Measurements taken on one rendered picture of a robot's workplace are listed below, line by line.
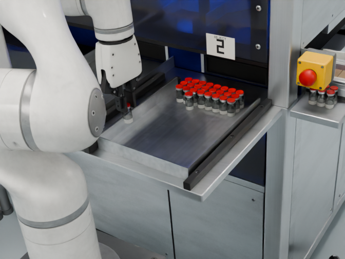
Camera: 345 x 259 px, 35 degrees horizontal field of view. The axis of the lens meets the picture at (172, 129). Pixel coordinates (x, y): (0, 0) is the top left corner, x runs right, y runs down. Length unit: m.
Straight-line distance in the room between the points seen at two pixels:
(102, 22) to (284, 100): 0.53
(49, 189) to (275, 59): 0.74
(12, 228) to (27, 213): 1.67
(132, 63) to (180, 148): 0.24
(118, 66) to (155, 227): 0.96
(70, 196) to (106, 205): 1.29
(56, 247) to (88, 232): 0.06
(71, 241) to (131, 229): 1.23
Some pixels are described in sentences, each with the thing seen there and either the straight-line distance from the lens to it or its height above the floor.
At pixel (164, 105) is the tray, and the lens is 1.46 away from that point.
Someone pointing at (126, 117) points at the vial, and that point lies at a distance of 1.26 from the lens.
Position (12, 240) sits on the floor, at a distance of 2.49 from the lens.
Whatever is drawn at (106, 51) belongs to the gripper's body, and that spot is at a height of 1.15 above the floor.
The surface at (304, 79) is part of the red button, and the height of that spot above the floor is 1.00.
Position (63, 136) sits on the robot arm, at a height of 1.22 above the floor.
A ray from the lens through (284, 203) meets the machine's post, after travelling 1.63.
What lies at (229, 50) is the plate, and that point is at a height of 1.01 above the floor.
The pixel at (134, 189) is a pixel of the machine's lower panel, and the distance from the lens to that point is 1.97.
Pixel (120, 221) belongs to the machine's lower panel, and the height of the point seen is 0.20.
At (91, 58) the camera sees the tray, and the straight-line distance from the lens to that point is 1.75.
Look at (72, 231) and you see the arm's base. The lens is 0.89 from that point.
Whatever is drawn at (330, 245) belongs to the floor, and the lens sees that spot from 2.32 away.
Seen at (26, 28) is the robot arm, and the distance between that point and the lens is 0.75.
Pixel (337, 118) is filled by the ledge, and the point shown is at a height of 0.88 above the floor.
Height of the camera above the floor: 1.62
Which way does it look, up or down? 33 degrees down
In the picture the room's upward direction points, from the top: 5 degrees counter-clockwise
